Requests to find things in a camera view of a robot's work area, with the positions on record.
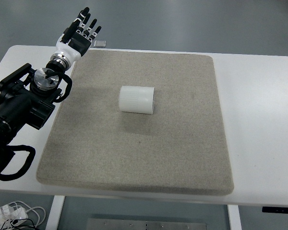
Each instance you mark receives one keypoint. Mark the small silver floor plate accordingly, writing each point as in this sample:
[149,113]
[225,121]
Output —
[100,43]

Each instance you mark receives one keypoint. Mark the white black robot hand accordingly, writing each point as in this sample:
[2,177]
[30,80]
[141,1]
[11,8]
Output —
[73,49]

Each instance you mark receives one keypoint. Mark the white power adapter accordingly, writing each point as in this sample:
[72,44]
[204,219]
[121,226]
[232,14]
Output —
[10,212]

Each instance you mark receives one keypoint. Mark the black table control panel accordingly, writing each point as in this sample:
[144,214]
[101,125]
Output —
[279,209]

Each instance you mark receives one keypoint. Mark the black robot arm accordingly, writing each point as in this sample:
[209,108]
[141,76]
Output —
[16,105]

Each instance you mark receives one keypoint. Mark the white power strip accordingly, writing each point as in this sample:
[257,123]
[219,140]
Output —
[1,225]

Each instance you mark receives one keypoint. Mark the white table leg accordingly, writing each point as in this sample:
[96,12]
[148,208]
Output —
[54,213]
[234,218]

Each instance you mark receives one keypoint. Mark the grey metal plate with screws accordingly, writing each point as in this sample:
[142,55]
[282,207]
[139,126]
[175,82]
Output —
[146,224]

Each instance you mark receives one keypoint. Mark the beige felt mat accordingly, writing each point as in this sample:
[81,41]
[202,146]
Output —
[134,148]

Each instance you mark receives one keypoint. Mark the white cylindrical cup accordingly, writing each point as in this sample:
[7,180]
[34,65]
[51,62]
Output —
[135,99]

